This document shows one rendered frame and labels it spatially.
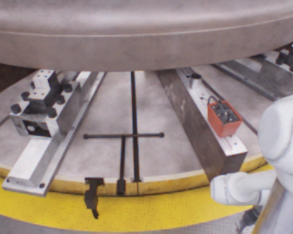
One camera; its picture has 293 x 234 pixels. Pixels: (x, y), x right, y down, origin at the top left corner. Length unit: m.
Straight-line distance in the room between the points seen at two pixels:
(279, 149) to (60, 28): 1.53
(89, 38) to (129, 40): 0.25
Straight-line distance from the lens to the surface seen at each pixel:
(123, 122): 2.08
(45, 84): 1.81
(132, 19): 1.66
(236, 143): 1.51
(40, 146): 1.85
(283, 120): 0.40
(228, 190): 0.89
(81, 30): 1.66
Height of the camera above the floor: 1.76
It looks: 43 degrees down
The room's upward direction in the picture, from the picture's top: straight up
